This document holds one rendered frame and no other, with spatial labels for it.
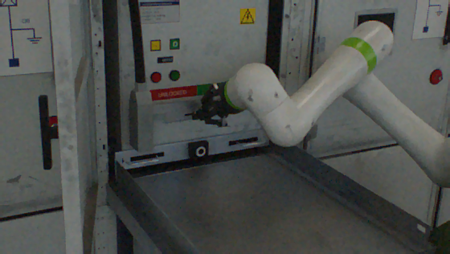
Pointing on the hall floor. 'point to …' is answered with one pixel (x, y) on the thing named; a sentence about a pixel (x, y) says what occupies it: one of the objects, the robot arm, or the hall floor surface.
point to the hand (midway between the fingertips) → (200, 114)
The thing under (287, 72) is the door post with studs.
